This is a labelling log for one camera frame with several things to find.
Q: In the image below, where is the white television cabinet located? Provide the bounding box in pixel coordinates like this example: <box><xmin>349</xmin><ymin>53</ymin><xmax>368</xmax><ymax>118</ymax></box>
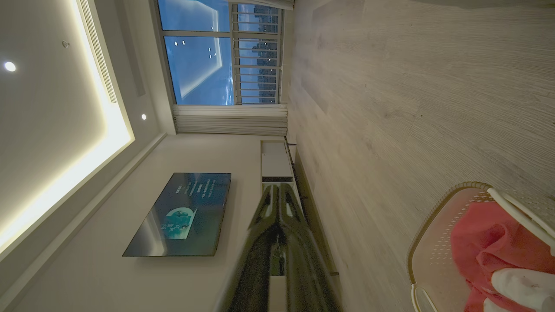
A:
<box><xmin>260</xmin><ymin>137</ymin><xmax>340</xmax><ymax>278</ymax></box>

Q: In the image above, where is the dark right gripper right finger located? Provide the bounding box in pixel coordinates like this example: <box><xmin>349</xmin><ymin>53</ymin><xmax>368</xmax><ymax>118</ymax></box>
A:
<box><xmin>280</xmin><ymin>183</ymin><xmax>344</xmax><ymax>312</ymax></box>

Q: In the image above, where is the large glass window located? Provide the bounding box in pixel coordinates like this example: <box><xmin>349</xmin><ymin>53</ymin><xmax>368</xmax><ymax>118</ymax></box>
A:
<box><xmin>155</xmin><ymin>0</ymin><xmax>287</xmax><ymax>106</ymax></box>

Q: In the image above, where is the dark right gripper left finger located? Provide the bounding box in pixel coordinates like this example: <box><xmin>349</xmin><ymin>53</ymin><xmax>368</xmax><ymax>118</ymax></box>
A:
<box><xmin>226</xmin><ymin>184</ymin><xmax>281</xmax><ymax>312</ymax></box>

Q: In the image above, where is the cream perforated laundry basket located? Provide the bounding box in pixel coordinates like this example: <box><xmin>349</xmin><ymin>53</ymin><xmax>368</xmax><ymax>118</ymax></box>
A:
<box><xmin>407</xmin><ymin>181</ymin><xmax>555</xmax><ymax>312</ymax></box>

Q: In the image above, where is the wall-mounted flat television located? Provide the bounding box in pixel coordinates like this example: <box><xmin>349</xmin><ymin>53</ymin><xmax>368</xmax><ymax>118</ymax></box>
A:
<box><xmin>122</xmin><ymin>172</ymin><xmax>232</xmax><ymax>258</ymax></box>

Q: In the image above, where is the red garment with white stripes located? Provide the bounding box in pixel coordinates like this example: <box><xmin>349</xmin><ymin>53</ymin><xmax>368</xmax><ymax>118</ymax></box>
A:
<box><xmin>450</xmin><ymin>201</ymin><xmax>555</xmax><ymax>312</ymax></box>

